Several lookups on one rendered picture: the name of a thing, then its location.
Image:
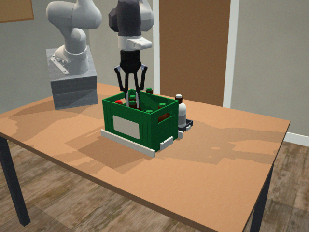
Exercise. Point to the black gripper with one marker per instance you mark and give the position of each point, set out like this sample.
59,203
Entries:
130,63

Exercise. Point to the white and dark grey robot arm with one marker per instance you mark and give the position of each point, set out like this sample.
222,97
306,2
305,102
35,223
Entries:
129,18

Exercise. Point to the green bottle crate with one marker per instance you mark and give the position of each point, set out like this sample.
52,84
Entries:
142,127

